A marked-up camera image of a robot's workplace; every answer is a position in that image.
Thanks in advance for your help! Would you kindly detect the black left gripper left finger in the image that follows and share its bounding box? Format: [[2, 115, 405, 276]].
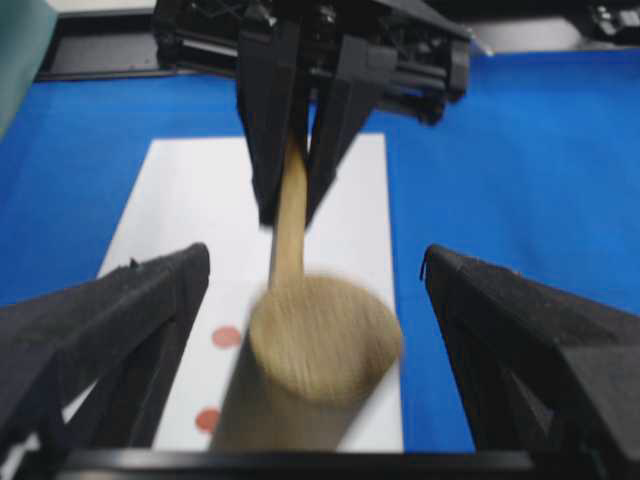
[[1, 243, 210, 479]]

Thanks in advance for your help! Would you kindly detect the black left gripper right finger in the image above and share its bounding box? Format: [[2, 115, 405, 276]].
[[421, 245, 639, 479]]

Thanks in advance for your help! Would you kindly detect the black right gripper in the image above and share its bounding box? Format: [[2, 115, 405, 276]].
[[152, 1, 471, 225]]

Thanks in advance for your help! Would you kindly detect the wooden mallet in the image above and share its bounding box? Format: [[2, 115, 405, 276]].
[[209, 132, 403, 453]]

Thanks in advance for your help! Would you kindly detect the blue table cloth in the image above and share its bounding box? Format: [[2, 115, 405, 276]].
[[1, 51, 639, 452]]

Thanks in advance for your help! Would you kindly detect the green backdrop curtain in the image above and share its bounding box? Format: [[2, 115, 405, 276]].
[[1, 0, 58, 137]]

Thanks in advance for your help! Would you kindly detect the black aluminium frame rail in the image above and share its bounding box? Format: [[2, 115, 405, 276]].
[[34, 7, 241, 84]]

